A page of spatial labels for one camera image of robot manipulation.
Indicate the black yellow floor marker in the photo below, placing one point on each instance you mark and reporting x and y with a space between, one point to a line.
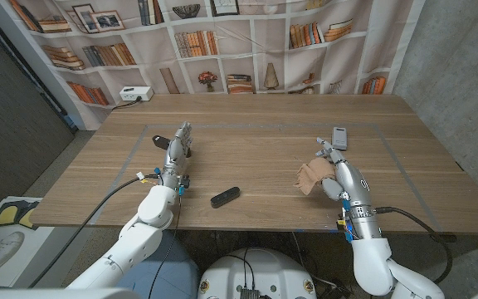
6 214

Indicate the small black oblong remote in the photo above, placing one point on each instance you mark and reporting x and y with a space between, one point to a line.
225 197

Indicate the white power strip box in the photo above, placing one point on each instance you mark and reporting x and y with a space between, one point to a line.
136 94

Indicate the white sneaker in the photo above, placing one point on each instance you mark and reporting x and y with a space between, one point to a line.
4 247

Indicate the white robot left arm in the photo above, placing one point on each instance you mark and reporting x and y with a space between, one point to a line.
135 245

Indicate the long black TV remote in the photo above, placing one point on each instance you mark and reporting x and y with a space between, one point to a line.
159 140

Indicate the white floor mat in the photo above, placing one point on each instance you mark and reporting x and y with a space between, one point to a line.
35 249

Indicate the printed bookshelf backdrop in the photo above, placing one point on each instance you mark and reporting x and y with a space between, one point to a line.
264 41

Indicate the black power brick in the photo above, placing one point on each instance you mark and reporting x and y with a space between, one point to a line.
338 290

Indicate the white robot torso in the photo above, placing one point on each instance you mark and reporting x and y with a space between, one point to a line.
259 274

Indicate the tan adhesive wrap roll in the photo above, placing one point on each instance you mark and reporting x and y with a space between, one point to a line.
311 172

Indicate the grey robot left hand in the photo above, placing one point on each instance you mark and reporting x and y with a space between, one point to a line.
176 151

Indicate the small grey remote control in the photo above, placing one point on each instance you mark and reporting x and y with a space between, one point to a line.
340 139

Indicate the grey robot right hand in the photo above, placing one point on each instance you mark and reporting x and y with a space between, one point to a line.
353 182

